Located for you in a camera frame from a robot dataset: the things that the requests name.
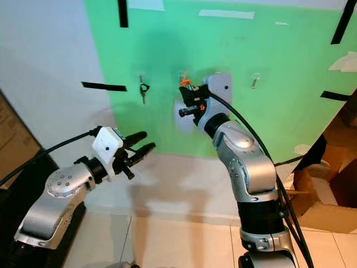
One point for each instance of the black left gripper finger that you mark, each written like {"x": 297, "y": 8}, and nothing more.
{"x": 136, "y": 138}
{"x": 142, "y": 152}

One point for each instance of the black key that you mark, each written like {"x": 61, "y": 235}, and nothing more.
{"x": 144, "y": 89}

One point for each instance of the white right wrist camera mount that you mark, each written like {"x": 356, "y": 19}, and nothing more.
{"x": 220, "y": 92}

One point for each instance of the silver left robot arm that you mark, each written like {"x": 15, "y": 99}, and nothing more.
{"x": 67, "y": 184}

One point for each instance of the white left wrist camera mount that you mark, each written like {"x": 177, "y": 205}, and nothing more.
{"x": 106, "y": 146}

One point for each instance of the open brown cardboard box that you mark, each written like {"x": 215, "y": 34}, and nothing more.
{"x": 334, "y": 212}

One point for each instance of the clear wall hook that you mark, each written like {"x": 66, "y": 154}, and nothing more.
{"x": 256, "y": 75}
{"x": 141, "y": 77}
{"x": 182, "y": 74}

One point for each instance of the black tape strip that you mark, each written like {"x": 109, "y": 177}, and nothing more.
{"x": 343, "y": 22}
{"x": 122, "y": 14}
{"x": 103, "y": 86}
{"x": 334, "y": 95}

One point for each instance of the orange zip tie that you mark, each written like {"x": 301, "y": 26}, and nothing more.
{"x": 184, "y": 82}

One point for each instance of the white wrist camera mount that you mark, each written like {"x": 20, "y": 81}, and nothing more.
{"x": 106, "y": 146}
{"x": 220, "y": 92}

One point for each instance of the small white tape strip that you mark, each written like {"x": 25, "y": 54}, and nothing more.
{"x": 281, "y": 23}

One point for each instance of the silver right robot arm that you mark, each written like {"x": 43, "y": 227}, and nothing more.
{"x": 248, "y": 162}

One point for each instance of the green wall sheet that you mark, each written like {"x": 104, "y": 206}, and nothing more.
{"x": 284, "y": 67}

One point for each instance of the long white tape strip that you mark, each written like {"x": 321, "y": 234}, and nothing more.
{"x": 226, "y": 14}

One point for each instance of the white paper scrap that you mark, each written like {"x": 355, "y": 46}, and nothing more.
{"x": 346, "y": 62}

